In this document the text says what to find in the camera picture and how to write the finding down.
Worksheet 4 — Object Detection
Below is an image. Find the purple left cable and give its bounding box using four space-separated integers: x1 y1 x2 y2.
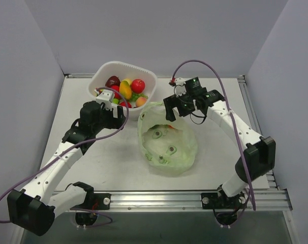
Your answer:
0 86 131 228

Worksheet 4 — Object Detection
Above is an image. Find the green grape bunch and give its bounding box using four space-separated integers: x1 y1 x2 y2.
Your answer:
129 93 148 102

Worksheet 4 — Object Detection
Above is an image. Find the red apple from bag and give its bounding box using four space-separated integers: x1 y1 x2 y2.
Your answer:
131 79 146 94

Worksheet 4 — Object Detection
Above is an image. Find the front aluminium mounting rail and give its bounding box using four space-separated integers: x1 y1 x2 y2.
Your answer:
70 190 293 213

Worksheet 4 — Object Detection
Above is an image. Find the dark red apple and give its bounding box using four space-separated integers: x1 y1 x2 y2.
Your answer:
105 76 120 88

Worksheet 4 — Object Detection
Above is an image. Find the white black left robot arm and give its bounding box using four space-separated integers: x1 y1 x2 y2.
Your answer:
7 101 129 236

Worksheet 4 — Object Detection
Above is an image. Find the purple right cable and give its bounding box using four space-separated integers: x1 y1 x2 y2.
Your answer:
172 59 257 211

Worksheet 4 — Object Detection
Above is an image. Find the light green plastic bag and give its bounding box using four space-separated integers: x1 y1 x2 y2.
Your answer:
137 102 198 175

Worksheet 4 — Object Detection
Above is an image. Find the black short right cable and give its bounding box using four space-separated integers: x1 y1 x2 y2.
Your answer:
189 109 208 125

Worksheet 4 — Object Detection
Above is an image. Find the bright red apple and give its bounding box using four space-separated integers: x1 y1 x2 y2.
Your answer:
111 85 119 92

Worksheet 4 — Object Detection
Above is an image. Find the white plastic basket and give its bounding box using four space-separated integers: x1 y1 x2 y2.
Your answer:
86 60 159 112

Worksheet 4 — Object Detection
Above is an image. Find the aluminium table frame rail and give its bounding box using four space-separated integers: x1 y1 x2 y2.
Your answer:
237 75 279 190

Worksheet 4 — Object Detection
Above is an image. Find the small peach in basket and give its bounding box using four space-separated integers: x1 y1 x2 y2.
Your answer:
135 97 147 108

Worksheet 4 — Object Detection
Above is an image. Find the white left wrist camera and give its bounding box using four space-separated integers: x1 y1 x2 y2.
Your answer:
96 89 115 111

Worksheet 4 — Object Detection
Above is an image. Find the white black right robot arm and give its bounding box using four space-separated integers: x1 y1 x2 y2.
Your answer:
163 77 276 208

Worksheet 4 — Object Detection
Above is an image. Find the yellow mango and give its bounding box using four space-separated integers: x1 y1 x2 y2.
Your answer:
119 80 132 100

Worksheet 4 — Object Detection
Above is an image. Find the small red fruit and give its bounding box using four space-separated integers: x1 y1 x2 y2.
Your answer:
119 102 132 108

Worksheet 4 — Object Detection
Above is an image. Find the yellow pear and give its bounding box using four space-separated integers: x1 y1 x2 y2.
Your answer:
124 78 132 85

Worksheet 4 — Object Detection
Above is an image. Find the purple cable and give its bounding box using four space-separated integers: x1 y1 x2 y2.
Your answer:
0 86 131 228
172 59 257 211

